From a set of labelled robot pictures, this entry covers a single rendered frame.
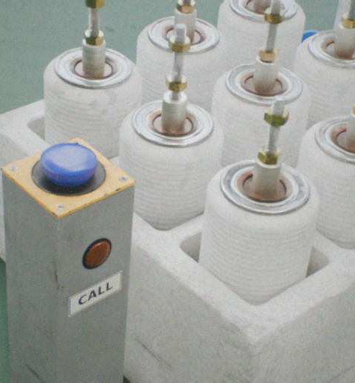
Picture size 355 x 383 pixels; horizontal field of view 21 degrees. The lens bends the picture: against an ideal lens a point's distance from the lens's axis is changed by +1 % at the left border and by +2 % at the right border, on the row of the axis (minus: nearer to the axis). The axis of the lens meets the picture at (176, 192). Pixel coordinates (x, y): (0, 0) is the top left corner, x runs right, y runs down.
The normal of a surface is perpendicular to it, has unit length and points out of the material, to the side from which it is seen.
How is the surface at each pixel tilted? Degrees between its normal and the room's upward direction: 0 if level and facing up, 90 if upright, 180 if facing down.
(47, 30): 0
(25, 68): 0
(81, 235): 90
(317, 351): 90
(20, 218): 90
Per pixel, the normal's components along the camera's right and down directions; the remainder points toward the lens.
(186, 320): -0.75, 0.36
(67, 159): 0.07, -0.79
